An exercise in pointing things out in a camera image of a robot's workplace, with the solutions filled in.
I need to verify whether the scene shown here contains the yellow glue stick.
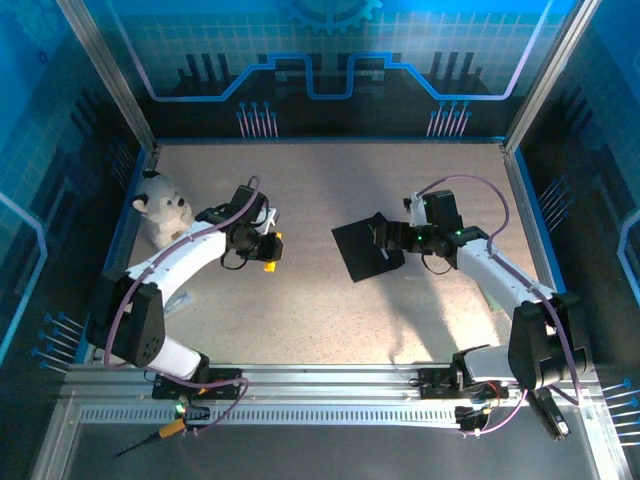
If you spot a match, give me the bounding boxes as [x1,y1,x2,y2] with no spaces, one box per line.
[263,230,284,274]

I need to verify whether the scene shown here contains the grey slotted cable duct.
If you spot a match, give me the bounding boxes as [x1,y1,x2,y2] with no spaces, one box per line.
[78,407,462,426]

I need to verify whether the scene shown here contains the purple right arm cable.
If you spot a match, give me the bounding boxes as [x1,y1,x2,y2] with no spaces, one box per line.
[415,173,584,437]

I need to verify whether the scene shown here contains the yellow handled screwdriver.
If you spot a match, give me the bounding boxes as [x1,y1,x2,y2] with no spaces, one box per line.
[113,418,187,459]

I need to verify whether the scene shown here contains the aluminium side rail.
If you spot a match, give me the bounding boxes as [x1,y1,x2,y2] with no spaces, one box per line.
[82,142,161,364]
[502,147,576,364]

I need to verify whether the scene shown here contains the aluminium frame post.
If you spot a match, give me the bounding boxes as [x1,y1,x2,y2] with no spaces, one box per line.
[502,0,604,154]
[55,0,161,151]

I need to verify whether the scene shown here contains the black handheld device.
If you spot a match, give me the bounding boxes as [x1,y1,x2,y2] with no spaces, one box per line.
[528,387,572,442]

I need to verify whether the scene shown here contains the clear plastic wrapper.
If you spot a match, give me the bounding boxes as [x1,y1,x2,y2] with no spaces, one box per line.
[162,293,194,317]

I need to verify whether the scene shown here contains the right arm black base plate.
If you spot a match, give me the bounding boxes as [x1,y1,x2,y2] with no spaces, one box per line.
[417,367,511,401]

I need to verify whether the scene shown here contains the grey white plush dog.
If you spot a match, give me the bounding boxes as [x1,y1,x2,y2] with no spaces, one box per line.
[131,169,197,250]

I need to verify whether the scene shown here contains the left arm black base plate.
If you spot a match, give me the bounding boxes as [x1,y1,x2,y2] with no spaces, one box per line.
[151,367,244,401]

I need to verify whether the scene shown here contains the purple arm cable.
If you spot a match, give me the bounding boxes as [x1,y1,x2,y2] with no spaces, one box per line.
[415,173,584,437]
[102,174,251,436]

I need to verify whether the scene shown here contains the black envelope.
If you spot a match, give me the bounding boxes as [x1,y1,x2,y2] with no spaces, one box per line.
[331,212,406,284]

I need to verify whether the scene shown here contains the black cable connector block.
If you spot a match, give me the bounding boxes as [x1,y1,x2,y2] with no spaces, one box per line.
[453,404,490,434]
[173,399,212,427]

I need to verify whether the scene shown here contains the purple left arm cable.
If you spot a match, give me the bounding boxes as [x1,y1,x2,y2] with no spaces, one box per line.
[102,174,251,436]

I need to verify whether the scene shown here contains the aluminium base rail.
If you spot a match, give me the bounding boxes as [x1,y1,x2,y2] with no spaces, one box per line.
[59,363,601,404]

